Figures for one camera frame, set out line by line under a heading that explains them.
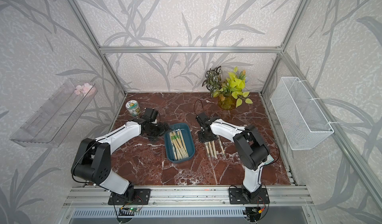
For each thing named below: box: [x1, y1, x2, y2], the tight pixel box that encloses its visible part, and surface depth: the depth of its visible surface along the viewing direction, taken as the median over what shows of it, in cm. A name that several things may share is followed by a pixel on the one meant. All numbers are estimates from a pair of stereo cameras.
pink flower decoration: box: [74, 82, 96, 98], surface depth 77 cm
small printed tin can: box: [125, 99, 141, 117], surface depth 105 cm
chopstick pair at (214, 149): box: [211, 140, 218, 160], surface depth 92 cm
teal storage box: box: [164, 122, 196, 164], surface depth 93 cm
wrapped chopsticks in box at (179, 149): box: [169, 129, 190, 161], surface depth 93 cm
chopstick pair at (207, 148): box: [203, 141, 210, 157], surface depth 93 cm
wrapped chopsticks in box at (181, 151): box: [175, 128, 190, 161], surface depth 91 cm
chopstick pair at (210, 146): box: [207, 141, 214, 158], surface depth 92 cm
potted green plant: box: [201, 65, 254, 111], surface depth 98 cm
